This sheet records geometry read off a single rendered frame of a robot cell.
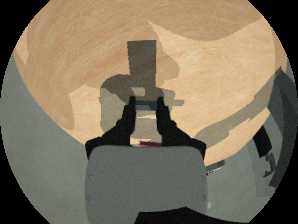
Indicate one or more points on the pink rod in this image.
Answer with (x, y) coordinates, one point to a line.
(149, 144)

